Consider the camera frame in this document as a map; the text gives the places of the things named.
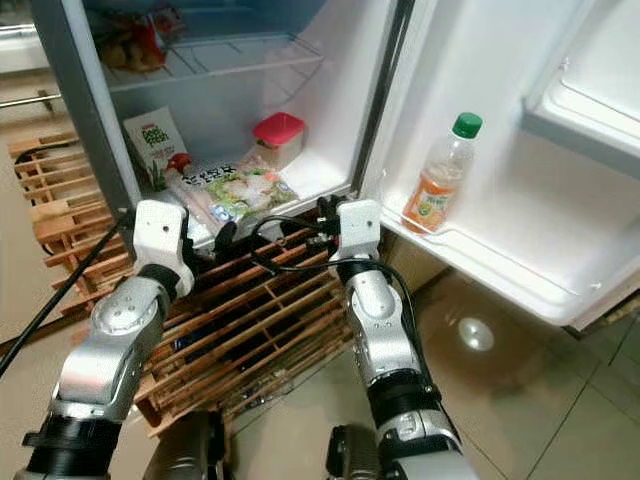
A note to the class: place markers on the juice bottle green cap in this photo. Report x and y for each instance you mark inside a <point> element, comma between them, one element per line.
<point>440,175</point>

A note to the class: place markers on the grey left robot leg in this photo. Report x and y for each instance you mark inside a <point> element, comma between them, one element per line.
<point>190,450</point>

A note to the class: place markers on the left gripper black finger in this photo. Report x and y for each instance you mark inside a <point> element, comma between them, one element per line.
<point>225,237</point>

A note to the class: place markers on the red yellow food bag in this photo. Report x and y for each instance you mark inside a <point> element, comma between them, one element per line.
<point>135,40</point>

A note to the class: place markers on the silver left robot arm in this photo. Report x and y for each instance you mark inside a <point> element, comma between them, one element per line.
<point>120,340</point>

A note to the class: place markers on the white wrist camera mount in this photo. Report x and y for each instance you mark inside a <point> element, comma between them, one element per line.
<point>162,232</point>
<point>360,228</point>

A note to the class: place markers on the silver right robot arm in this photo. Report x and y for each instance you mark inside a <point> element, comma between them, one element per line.
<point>390,330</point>

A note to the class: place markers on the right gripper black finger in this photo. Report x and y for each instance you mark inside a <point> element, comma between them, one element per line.
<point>328,208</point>

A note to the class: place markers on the wooden slatted rack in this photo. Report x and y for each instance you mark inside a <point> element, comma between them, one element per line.
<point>60,210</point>

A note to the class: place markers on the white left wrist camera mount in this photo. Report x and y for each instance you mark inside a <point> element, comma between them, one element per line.
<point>162,232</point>

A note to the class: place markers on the grey robot leg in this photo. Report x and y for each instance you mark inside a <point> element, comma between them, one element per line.
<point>190,450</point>
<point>360,460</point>

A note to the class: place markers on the dark grey mini fridge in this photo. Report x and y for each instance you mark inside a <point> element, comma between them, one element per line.
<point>70,100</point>

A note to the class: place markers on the grey right robot leg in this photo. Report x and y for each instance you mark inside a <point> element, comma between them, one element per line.
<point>360,460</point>

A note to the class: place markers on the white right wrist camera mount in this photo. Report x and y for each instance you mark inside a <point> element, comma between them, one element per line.
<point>360,228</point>

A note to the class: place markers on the white blue food packet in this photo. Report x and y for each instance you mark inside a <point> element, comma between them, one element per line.
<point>195,205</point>

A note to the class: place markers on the green white carton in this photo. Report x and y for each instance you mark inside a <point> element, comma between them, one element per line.
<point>155,145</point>

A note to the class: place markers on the red lid food container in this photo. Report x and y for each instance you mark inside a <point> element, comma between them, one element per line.
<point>279,133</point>

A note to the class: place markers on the green white food packet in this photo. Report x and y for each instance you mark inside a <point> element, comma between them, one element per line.
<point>250,188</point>

